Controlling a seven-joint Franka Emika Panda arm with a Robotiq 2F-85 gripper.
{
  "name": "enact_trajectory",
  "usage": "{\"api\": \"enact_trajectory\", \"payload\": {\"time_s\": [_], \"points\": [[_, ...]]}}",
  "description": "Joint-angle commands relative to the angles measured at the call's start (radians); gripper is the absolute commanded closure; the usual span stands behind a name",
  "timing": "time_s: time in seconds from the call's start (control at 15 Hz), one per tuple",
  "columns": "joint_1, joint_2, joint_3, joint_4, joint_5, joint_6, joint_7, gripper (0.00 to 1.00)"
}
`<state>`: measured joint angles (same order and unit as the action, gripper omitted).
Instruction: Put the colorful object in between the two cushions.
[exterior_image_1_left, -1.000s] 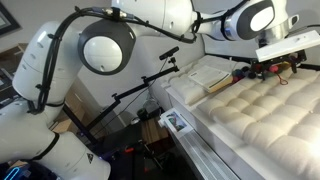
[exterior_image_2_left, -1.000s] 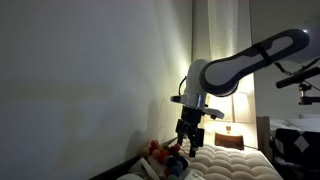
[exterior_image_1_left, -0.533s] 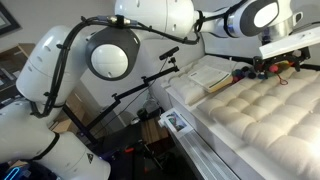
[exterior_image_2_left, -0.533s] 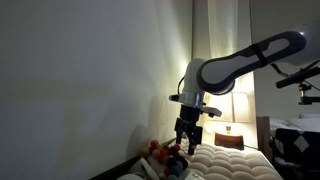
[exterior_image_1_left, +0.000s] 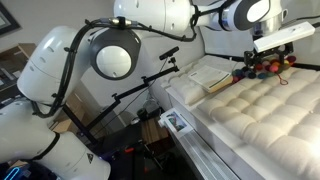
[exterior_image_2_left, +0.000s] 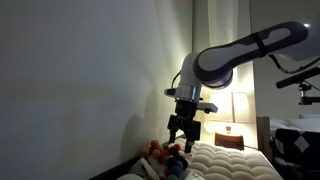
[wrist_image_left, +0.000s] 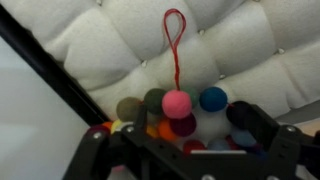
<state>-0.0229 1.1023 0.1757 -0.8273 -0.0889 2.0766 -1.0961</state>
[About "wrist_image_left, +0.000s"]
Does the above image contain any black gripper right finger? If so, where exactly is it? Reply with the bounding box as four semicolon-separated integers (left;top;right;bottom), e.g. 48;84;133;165
248;104;320;180

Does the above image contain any large white tufted cushion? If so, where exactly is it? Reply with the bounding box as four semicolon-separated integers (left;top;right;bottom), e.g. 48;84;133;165
0;0;320;121

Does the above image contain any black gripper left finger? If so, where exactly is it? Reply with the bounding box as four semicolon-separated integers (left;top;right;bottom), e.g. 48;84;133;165
63;104;201;180

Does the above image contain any colorful felt ball garland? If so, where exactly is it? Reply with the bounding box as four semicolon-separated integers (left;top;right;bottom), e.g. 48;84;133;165
85;8;268;158

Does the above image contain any black bench back rail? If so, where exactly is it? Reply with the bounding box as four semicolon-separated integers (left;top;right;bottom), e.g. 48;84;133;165
0;4;113;127

